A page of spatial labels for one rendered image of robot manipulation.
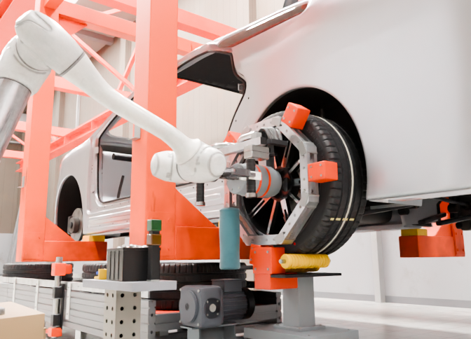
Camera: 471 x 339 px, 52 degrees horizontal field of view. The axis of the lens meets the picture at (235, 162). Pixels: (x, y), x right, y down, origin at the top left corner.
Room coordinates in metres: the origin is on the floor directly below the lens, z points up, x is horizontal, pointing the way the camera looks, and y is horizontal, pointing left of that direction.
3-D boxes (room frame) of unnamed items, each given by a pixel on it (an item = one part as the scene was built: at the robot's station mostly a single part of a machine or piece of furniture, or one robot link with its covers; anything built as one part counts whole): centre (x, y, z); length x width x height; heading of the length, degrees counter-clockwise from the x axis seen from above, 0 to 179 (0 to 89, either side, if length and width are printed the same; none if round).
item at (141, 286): (1.86, 0.41, 0.44); 0.43 x 0.17 x 0.03; 39
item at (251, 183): (1.83, -0.06, 0.83); 0.04 x 0.04 x 0.16
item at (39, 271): (5.01, 1.99, 0.39); 0.66 x 0.66 x 0.24
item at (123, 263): (1.83, 0.38, 0.51); 0.20 x 0.14 x 0.13; 30
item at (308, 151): (2.11, -0.14, 0.85); 0.54 x 0.07 x 0.54; 39
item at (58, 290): (3.23, 1.15, 0.30); 0.09 x 0.05 x 0.50; 39
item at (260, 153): (1.84, -0.08, 0.93); 0.09 x 0.05 x 0.05; 129
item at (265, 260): (2.13, -0.17, 0.48); 0.16 x 0.12 x 0.17; 129
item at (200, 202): (2.09, 0.15, 0.83); 0.04 x 0.04 x 0.16
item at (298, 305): (2.21, -0.27, 0.32); 0.40 x 0.30 x 0.28; 39
